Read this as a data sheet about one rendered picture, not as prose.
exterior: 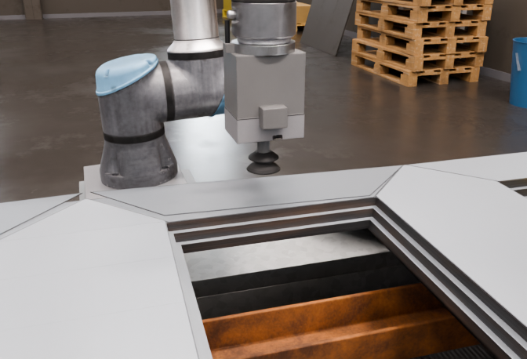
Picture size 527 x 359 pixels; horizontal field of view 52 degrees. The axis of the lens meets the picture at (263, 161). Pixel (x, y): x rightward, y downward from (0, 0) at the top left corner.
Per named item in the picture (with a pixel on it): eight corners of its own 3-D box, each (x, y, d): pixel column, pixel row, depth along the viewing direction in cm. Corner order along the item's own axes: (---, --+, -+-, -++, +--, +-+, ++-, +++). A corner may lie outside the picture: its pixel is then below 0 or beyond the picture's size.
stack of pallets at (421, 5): (485, 81, 525) (499, -13, 494) (410, 88, 500) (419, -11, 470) (414, 59, 635) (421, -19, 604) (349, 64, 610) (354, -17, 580)
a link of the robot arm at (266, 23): (306, 2, 60) (234, 4, 58) (305, 44, 62) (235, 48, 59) (284, -2, 67) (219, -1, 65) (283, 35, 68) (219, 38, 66)
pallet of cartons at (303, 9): (317, 30, 886) (318, 5, 873) (274, 32, 865) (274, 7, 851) (292, 23, 982) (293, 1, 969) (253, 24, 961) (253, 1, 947)
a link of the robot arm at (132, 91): (99, 122, 109) (89, 55, 104) (166, 114, 113) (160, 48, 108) (103, 140, 98) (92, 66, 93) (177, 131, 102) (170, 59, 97)
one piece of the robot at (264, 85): (237, 26, 56) (239, 172, 62) (317, 23, 59) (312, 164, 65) (216, 16, 65) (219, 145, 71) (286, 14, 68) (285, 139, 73)
